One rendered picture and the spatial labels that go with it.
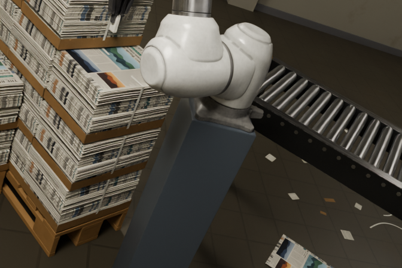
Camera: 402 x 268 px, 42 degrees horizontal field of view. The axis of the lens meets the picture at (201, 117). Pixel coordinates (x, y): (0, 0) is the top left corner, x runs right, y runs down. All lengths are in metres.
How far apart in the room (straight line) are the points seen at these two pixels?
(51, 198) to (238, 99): 0.98
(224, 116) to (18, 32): 1.00
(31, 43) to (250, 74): 0.97
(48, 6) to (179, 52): 0.79
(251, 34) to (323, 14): 4.84
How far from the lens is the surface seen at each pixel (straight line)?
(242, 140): 1.53
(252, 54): 1.41
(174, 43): 1.29
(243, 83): 1.43
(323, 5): 6.20
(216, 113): 1.50
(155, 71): 1.28
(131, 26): 2.06
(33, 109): 2.17
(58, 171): 2.08
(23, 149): 2.28
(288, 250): 2.83
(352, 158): 2.14
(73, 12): 1.89
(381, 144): 2.39
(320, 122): 2.28
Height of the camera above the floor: 1.75
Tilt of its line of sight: 30 degrees down
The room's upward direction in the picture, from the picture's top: 24 degrees clockwise
